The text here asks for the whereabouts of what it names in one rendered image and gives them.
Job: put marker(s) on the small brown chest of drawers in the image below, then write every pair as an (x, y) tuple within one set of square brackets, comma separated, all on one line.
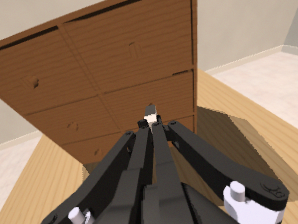
[(95, 9)]

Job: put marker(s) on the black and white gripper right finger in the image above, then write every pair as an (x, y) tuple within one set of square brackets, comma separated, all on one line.
[(249, 196)]

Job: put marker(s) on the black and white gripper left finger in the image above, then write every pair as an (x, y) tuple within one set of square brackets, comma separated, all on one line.
[(99, 188)]

